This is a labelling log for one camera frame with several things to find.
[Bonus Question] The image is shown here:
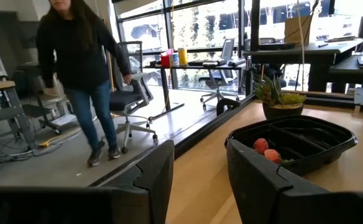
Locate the yellow canister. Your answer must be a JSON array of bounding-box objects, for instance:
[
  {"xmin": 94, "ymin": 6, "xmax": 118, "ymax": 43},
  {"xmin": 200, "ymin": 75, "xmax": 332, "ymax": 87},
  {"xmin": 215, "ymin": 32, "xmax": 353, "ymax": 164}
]
[{"xmin": 177, "ymin": 47, "xmax": 189, "ymax": 67}]

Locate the wooden top grey table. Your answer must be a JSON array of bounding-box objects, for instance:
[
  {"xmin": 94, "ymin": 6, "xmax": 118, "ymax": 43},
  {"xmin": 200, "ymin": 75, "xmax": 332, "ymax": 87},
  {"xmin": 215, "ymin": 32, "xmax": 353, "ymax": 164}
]
[{"xmin": 0, "ymin": 80, "xmax": 36, "ymax": 147}]

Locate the dark seat office chair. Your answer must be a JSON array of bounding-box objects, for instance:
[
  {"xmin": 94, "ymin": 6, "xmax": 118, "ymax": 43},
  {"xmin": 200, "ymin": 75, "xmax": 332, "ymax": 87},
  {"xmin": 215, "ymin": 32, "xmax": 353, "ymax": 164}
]
[{"xmin": 198, "ymin": 68, "xmax": 241, "ymax": 110}]

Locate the grey mesh office chair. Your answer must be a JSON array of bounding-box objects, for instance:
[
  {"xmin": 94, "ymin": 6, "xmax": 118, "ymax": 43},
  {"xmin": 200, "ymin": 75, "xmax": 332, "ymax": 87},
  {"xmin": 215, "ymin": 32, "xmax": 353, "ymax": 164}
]
[{"xmin": 108, "ymin": 40, "xmax": 159, "ymax": 154}]

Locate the yellow floor cable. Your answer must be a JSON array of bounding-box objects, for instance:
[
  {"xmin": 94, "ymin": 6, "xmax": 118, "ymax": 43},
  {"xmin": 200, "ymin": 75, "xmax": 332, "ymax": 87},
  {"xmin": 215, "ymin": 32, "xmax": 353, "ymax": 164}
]
[{"xmin": 38, "ymin": 126, "xmax": 83, "ymax": 149}]

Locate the brown cardboard box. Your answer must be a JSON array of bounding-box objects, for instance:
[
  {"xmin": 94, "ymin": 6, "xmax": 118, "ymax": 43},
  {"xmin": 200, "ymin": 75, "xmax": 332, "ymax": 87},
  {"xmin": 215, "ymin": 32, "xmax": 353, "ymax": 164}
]
[{"xmin": 283, "ymin": 16, "xmax": 312, "ymax": 47}]

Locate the open grey laptop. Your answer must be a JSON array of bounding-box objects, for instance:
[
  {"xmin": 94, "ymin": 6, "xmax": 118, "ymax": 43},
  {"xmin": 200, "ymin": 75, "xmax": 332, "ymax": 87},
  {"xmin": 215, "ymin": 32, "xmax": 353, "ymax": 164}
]
[{"xmin": 188, "ymin": 38, "xmax": 236, "ymax": 67}]

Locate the closed black laptop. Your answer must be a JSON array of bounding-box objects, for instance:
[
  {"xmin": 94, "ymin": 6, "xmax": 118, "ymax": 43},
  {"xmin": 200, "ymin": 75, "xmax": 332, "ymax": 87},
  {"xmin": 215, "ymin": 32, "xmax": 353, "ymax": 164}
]
[{"xmin": 258, "ymin": 42, "xmax": 296, "ymax": 51}]

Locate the person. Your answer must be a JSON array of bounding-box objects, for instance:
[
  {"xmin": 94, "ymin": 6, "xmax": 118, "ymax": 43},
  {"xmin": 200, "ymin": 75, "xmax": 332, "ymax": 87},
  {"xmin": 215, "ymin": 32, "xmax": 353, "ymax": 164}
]
[{"xmin": 35, "ymin": 0, "xmax": 133, "ymax": 168}]

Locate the black plastic tupperware container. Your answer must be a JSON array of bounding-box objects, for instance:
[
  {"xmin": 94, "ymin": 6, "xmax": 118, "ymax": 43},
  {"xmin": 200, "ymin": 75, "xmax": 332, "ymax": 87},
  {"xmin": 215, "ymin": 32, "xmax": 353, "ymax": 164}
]
[{"xmin": 224, "ymin": 114, "xmax": 359, "ymax": 177}]

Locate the black frame pole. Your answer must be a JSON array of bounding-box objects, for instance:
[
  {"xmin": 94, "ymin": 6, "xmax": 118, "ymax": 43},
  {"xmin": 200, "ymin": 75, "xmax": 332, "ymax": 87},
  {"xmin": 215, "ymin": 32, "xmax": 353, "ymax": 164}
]
[{"xmin": 249, "ymin": 0, "xmax": 261, "ymax": 52}]

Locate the black desk with keyboard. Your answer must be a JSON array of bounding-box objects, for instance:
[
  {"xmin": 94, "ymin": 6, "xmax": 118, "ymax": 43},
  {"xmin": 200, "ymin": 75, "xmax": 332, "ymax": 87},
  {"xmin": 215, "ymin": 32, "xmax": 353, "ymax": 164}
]
[{"xmin": 329, "ymin": 51, "xmax": 363, "ymax": 94}]

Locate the red strawberry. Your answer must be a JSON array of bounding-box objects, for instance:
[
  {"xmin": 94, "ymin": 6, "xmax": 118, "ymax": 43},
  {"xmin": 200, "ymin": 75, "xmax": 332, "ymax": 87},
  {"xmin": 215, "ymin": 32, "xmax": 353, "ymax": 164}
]
[
  {"xmin": 264, "ymin": 149, "xmax": 282, "ymax": 164},
  {"xmin": 252, "ymin": 138, "xmax": 270, "ymax": 155}
]

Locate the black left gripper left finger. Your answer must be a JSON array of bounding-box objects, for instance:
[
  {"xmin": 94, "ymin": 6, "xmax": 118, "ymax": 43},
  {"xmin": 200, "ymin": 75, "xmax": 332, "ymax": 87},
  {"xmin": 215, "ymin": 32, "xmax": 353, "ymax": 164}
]
[{"xmin": 128, "ymin": 139, "xmax": 175, "ymax": 224}]

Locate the black rolling equipment cart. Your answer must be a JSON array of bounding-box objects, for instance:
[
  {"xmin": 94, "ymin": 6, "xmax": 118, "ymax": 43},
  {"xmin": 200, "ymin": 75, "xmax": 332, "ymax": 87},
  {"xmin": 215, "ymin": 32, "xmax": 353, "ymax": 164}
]
[{"xmin": 15, "ymin": 20, "xmax": 78, "ymax": 135}]

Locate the long narrow black desk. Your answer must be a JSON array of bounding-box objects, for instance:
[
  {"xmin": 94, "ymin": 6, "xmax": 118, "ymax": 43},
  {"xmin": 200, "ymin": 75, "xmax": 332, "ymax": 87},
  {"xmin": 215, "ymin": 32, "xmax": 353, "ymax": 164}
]
[{"xmin": 144, "ymin": 63, "xmax": 247, "ymax": 121}]

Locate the white hanging cable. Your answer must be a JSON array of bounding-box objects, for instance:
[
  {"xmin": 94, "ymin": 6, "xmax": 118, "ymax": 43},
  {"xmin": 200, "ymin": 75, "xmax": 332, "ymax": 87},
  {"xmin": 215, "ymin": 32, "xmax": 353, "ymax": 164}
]
[{"xmin": 296, "ymin": 0, "xmax": 306, "ymax": 91}]

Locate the black desk with box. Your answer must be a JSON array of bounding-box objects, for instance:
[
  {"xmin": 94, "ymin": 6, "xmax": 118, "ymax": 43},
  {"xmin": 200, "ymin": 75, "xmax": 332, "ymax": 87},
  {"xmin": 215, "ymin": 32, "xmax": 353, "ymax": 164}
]
[{"xmin": 242, "ymin": 37, "xmax": 363, "ymax": 93}]

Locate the potted succulent plant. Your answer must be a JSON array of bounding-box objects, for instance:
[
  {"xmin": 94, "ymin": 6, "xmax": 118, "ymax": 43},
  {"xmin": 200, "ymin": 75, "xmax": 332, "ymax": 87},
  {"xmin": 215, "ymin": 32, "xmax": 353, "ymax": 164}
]
[{"xmin": 253, "ymin": 74, "xmax": 307, "ymax": 121}]

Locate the black frame clamp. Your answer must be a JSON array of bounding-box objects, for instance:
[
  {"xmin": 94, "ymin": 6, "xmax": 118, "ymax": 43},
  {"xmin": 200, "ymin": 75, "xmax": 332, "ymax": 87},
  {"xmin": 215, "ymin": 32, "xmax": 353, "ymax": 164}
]
[{"xmin": 216, "ymin": 98, "xmax": 241, "ymax": 116}]

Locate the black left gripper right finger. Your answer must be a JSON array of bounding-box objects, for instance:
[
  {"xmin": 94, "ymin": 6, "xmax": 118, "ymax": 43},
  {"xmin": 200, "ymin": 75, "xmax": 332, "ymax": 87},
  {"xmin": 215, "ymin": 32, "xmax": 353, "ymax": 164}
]
[{"xmin": 226, "ymin": 139, "xmax": 294, "ymax": 224}]

